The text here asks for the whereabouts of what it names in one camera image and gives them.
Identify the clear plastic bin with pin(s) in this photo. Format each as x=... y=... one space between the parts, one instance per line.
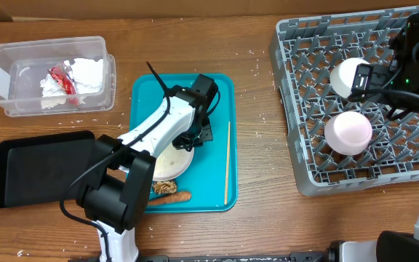
x=24 y=64

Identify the brown food scrap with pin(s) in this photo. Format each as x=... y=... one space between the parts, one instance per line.
x=164 y=187

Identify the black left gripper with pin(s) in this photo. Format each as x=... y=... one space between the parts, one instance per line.
x=180 y=143

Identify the small pink bowl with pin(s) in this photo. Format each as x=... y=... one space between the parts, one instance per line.
x=348 y=133

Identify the red snack wrapper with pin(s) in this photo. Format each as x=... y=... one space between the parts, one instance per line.
x=63 y=76

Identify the orange carrot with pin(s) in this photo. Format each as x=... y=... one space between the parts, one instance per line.
x=181 y=196

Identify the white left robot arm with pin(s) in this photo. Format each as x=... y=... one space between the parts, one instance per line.
x=112 y=194

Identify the pale green bowl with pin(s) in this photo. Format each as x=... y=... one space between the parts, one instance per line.
x=342 y=76

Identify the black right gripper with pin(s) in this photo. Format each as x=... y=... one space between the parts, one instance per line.
x=373 y=75

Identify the white tissue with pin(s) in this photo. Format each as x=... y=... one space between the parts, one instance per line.
x=88 y=77

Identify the black tray bin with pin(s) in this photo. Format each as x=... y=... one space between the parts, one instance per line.
x=38 y=169

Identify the wooden chopstick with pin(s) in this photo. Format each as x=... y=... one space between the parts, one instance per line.
x=228 y=154

